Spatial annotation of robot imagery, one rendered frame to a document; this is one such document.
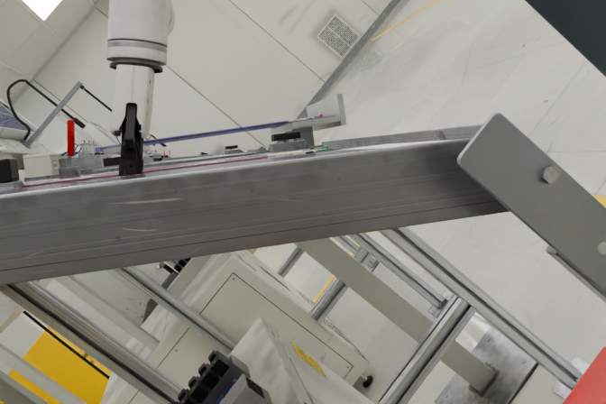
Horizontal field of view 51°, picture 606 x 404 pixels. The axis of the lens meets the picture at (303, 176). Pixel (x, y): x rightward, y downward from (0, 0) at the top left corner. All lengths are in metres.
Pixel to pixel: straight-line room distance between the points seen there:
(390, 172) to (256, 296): 1.51
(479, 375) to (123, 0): 1.18
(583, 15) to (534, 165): 0.76
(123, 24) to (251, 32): 7.83
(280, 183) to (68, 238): 0.15
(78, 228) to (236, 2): 8.39
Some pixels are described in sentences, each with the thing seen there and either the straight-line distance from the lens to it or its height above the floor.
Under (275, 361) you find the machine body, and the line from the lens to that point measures 0.98.
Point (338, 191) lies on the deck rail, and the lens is 0.49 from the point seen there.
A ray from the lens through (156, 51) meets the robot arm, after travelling 0.94.
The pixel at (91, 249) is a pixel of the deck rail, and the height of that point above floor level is 0.92.
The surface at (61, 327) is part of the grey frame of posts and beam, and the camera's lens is 1.23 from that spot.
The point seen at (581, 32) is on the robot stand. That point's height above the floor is 0.51.
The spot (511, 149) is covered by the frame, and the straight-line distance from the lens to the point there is 0.49.
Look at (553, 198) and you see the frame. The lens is 0.50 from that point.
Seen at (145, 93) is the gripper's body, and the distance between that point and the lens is 0.92.
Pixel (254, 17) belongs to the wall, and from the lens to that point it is 8.81.
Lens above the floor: 0.91
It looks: 9 degrees down
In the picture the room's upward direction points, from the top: 51 degrees counter-clockwise
